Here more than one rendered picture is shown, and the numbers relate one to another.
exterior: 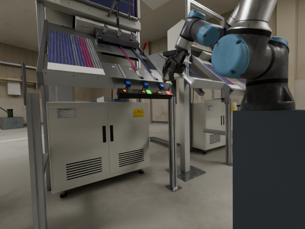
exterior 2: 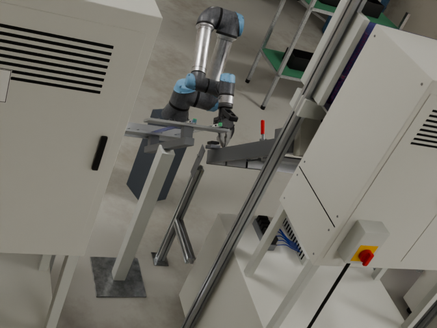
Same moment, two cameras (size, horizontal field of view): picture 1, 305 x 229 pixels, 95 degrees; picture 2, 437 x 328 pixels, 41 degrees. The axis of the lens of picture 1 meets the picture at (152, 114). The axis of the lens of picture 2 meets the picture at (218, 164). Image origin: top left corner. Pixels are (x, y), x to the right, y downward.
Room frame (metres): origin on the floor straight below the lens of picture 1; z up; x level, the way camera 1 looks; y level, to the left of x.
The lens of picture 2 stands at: (3.28, 0.01, 2.18)
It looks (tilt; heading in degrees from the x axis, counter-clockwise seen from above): 33 degrees down; 182
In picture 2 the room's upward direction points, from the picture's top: 25 degrees clockwise
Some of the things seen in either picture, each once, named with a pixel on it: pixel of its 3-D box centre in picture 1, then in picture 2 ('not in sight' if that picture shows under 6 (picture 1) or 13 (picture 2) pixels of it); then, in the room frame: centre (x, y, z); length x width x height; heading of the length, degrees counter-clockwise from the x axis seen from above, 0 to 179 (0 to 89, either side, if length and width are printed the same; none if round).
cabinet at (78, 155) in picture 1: (99, 137); (282, 315); (1.28, 0.50, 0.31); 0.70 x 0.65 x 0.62; 122
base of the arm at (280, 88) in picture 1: (265, 95); (177, 110); (0.50, -0.40, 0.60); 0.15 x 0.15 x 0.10
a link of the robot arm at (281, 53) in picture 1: (264, 62); (185, 92); (0.50, -0.40, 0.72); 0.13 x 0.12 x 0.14; 113
